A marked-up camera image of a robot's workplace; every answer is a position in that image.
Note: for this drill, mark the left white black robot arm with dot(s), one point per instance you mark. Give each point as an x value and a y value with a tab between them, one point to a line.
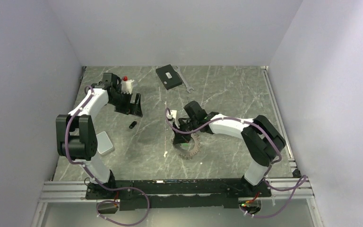
75	133

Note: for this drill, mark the black rectangular box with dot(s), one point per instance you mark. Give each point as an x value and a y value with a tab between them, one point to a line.
168	76

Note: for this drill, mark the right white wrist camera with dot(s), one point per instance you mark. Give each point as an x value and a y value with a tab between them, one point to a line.
171	116

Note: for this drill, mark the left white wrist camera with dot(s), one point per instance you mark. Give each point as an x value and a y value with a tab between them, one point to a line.
127	85

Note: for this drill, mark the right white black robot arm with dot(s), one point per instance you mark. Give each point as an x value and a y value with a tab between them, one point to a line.
261	138

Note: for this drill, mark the silver open-end wrench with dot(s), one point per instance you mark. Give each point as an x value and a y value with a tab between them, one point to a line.
189	88

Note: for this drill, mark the metal disc with keyrings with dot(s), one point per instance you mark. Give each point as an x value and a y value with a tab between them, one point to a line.
187	152

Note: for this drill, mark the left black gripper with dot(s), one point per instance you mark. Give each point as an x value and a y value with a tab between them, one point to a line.
131	108

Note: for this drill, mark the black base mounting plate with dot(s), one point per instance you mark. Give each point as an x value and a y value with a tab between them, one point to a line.
186	193

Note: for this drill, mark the aluminium extrusion rail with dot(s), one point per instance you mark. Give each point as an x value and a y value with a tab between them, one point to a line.
75	191

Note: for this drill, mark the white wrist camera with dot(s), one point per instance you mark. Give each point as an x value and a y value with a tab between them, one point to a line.
127	85
171	116

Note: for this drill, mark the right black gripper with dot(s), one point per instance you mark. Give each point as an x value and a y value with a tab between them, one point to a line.
181	138

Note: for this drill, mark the grey white rectangular box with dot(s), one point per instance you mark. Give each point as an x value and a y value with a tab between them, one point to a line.
105	145

